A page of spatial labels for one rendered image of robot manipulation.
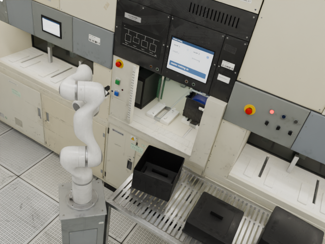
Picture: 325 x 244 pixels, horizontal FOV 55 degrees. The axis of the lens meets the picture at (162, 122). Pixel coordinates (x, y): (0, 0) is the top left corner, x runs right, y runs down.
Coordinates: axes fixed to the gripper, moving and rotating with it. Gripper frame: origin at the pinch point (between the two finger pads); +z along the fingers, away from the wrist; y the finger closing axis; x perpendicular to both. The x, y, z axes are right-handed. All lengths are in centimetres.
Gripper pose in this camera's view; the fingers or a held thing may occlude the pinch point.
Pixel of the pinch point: (107, 88)
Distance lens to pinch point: 225.4
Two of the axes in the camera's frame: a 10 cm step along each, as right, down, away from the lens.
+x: 1.6, -7.9, -6.0
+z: 4.9, -4.6, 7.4
